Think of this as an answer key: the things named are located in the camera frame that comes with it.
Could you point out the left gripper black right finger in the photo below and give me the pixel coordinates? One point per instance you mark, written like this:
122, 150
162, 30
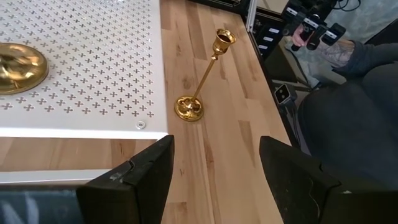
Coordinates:
289, 186

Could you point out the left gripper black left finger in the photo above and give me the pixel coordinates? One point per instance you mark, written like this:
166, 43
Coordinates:
149, 186

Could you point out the tall gold candlestick holder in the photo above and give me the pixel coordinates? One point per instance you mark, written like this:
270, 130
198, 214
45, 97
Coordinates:
21, 68
188, 109

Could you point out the person's forearm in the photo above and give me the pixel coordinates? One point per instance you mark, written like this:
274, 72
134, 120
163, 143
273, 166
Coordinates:
342, 54

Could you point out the person's legs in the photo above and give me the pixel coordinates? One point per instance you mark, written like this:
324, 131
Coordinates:
348, 124

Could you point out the white perforated metal riser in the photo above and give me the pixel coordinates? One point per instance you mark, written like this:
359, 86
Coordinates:
93, 62

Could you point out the black block with white labels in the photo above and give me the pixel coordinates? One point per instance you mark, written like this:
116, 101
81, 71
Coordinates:
264, 43

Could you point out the person's hand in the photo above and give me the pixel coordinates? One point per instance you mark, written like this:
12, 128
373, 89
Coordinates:
298, 35

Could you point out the small camera box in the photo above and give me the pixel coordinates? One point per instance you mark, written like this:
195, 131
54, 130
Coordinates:
283, 94

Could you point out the silver aluminium post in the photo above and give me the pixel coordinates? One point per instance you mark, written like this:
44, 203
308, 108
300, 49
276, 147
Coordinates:
252, 15

